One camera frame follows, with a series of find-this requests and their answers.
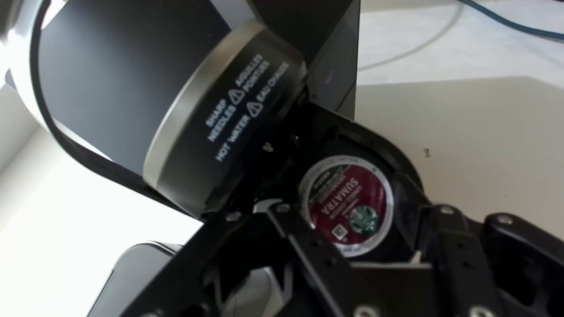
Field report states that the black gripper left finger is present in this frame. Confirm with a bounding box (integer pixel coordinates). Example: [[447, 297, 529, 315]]
[[120, 200, 378, 317]]

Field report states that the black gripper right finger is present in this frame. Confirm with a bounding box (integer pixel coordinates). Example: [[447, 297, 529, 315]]
[[394, 174, 564, 317]]

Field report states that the Sumatra maroon lid coffee pod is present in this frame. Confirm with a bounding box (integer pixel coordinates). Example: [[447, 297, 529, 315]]
[[297, 155, 397, 260]]

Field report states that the black silver coffee maker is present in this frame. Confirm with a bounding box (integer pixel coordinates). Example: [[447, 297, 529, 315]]
[[0, 0, 431, 317]]

